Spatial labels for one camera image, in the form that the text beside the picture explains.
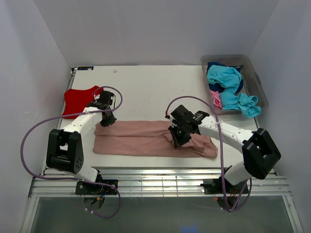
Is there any dusty pink t-shirt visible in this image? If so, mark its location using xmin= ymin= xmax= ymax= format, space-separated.
xmin=93 ymin=121 xmax=218 ymax=159

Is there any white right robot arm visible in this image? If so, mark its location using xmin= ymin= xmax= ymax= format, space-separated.
xmin=166 ymin=105 xmax=281 ymax=193

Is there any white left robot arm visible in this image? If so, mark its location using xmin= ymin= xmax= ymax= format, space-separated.
xmin=46 ymin=91 xmax=116 ymax=194

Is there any folded red t-shirt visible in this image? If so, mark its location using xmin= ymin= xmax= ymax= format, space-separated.
xmin=62 ymin=85 xmax=103 ymax=116

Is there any light pink t-shirt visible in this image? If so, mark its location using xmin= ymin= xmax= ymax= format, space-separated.
xmin=210 ymin=90 xmax=222 ymax=109

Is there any blue label sticker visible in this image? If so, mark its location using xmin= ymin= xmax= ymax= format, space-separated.
xmin=77 ymin=66 xmax=94 ymax=71

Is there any turquoise t-shirt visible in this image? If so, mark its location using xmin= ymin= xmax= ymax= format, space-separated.
xmin=207 ymin=63 xmax=261 ymax=118

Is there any clear plastic bin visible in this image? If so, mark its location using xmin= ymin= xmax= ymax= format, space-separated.
xmin=200 ymin=54 xmax=268 ymax=115

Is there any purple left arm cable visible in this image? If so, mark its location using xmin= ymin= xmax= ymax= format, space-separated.
xmin=20 ymin=85 xmax=123 ymax=218

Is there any aluminium extrusion frame rail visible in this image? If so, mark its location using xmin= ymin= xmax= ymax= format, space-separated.
xmin=29 ymin=168 xmax=292 ymax=198

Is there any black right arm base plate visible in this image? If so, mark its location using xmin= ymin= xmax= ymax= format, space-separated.
xmin=200 ymin=178 xmax=244 ymax=195

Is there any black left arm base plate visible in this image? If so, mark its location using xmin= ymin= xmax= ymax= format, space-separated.
xmin=75 ymin=181 xmax=117 ymax=196

